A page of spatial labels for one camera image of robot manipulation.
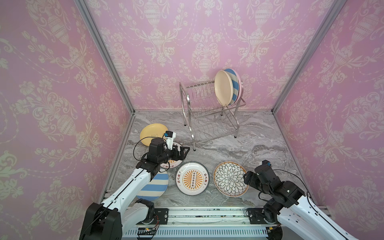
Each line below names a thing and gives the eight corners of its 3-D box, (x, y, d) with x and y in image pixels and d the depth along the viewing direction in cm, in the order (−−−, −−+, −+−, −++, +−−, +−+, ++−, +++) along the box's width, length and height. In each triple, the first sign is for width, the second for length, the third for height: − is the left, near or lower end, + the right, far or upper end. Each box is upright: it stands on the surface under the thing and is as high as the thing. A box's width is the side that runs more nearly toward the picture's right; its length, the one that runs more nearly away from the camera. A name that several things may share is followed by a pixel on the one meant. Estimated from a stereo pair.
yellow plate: (138, 145, 103) (137, 143, 101) (144, 125, 114) (143, 123, 113) (165, 145, 103) (165, 143, 101) (168, 125, 114) (168, 123, 113)
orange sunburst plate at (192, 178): (174, 195, 82) (174, 194, 81) (177, 163, 94) (177, 161, 93) (209, 195, 82) (210, 194, 81) (207, 163, 94) (208, 161, 93)
